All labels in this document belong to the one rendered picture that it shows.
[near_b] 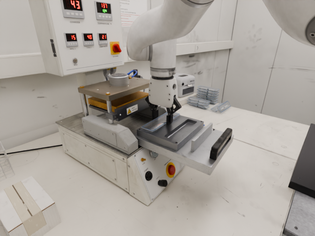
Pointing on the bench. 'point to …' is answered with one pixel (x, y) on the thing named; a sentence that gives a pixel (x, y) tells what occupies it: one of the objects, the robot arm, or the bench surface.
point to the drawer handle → (220, 143)
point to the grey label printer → (184, 84)
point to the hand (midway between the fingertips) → (162, 117)
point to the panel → (138, 157)
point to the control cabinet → (79, 40)
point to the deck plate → (132, 121)
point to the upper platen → (98, 103)
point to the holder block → (174, 132)
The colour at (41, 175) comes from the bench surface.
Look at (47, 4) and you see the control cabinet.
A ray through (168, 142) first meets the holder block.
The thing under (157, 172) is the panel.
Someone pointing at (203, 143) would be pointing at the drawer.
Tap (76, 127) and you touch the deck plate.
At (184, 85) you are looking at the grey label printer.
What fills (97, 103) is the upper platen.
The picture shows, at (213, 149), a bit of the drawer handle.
